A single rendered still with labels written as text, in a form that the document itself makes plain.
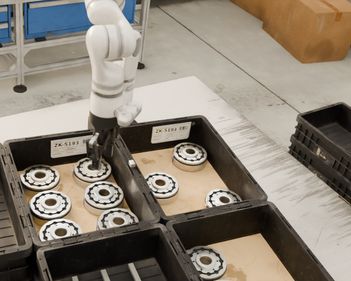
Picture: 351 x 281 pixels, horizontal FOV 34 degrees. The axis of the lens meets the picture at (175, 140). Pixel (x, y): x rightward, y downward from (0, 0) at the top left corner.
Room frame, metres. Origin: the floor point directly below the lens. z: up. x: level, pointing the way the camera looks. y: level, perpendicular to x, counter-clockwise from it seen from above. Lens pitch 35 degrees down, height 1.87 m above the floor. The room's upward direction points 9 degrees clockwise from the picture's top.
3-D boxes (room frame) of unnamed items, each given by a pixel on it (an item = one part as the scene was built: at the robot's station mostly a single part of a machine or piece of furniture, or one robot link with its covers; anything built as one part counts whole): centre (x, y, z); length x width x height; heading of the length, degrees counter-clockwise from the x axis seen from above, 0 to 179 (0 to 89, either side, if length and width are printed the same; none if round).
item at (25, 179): (1.16, 0.34, 0.86); 0.10 x 0.10 x 0.01
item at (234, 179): (1.24, -0.04, 0.87); 0.40 x 0.30 x 0.11; 29
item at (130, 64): (1.56, 0.20, 1.05); 0.09 x 0.09 x 0.17; 71
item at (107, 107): (1.10, 0.15, 1.17); 0.11 x 0.09 x 0.06; 74
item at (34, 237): (1.09, 0.23, 0.92); 0.40 x 0.30 x 0.02; 29
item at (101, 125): (1.10, 0.17, 1.10); 0.08 x 0.08 x 0.09
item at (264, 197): (1.24, -0.04, 0.92); 0.40 x 0.30 x 0.02; 29
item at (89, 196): (1.13, 0.16, 0.86); 0.10 x 0.10 x 0.01
